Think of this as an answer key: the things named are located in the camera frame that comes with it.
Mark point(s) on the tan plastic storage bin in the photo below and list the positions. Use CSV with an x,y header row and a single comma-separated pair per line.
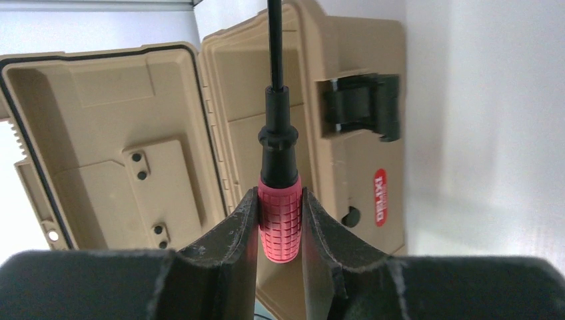
x,y
345,170

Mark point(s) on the tan hinged bin lid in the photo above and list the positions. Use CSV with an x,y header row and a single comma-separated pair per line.
x,y
118,150

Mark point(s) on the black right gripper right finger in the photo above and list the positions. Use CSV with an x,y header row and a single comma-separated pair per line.
x,y
346,278

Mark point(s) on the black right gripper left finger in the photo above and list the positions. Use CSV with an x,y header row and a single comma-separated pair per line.
x,y
212,278

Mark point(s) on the red handled black screwdriver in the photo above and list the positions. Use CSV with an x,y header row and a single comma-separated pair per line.
x,y
279,188

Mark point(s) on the black front bin latch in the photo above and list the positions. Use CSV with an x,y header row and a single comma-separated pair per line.
x,y
365,102

